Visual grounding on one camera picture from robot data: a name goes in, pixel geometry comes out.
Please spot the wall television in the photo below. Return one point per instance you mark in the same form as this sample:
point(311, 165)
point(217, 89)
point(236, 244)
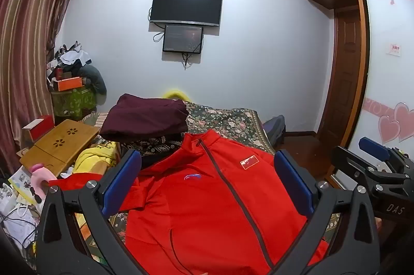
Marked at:
point(186, 6)

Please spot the pink toy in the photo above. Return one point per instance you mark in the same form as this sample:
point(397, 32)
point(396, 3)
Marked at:
point(40, 176)

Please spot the floral bedspread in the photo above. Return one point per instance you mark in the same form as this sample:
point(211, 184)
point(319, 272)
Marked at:
point(226, 119)

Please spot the green patterned cloth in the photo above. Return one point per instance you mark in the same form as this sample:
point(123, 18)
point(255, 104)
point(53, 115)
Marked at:
point(72, 102)

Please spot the yellow round object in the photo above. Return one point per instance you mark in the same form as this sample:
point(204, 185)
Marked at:
point(173, 93)

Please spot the striped curtain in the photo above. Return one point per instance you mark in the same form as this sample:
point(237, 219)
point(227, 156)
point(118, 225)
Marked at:
point(26, 45)

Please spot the wooden lap desk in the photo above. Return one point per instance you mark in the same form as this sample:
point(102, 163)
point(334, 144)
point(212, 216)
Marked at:
point(55, 145)

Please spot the wooden door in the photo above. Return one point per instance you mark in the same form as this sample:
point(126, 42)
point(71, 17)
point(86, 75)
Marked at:
point(344, 74)

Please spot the grey backpack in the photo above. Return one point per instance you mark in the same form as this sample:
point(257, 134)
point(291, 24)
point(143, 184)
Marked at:
point(275, 129)

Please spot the folded maroon garment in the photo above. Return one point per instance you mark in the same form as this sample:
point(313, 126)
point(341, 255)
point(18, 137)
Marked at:
point(142, 116)

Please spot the pile of papers and bags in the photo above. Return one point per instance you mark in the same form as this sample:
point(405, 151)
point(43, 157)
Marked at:
point(16, 197)

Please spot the small wall monitor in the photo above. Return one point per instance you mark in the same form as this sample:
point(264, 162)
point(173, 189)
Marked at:
point(182, 39)

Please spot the red zip jacket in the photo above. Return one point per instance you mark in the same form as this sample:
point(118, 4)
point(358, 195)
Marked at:
point(194, 213)

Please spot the red box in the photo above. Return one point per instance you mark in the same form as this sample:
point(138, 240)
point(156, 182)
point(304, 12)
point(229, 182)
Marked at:
point(42, 129)

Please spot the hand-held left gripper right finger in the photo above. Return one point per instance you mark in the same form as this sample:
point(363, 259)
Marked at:
point(292, 178)

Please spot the pile of clutter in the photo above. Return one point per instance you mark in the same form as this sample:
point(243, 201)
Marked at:
point(68, 58)

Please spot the orange box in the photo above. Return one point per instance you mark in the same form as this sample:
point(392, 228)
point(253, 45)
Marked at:
point(68, 83)

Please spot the dark patterned garment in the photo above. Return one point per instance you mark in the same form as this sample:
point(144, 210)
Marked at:
point(155, 145)

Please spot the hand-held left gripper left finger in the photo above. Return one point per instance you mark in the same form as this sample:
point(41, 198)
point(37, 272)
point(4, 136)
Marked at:
point(124, 178)

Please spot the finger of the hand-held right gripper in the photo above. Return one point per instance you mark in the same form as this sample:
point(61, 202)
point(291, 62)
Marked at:
point(373, 145)
point(355, 161)

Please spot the yellow cloth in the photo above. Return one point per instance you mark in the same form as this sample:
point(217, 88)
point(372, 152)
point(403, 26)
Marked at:
point(93, 158)

